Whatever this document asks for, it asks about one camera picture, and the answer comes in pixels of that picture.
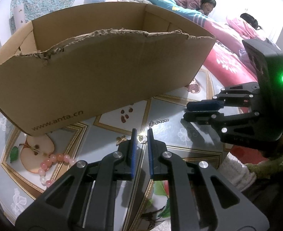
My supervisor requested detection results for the teal striped blanket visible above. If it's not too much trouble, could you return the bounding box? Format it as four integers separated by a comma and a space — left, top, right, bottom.
148, 0, 214, 27

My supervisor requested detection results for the red floral bed cover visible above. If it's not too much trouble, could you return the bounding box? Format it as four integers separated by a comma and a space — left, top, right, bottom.
201, 19, 260, 164

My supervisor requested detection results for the person in pink on bed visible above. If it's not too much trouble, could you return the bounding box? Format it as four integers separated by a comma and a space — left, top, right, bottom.
226, 13, 265, 40

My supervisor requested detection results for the silver chain bracelet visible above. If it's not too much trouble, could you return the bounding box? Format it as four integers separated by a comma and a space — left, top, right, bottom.
148, 118, 171, 128

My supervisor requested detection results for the woman in purple jacket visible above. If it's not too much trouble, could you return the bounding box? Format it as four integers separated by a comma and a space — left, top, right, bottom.
175, 0, 216, 16

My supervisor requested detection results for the gold butterfly earring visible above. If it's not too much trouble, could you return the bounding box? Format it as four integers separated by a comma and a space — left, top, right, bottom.
116, 135, 127, 146

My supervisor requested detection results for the pink bead bracelet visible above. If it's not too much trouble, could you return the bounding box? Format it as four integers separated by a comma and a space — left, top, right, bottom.
37, 153, 77, 188

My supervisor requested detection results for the brown cardboard box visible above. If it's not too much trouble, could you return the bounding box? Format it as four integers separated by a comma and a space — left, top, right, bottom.
0, 2, 216, 136

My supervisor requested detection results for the fruit pattern tablecloth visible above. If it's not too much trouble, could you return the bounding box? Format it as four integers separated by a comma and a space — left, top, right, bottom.
0, 67, 226, 230

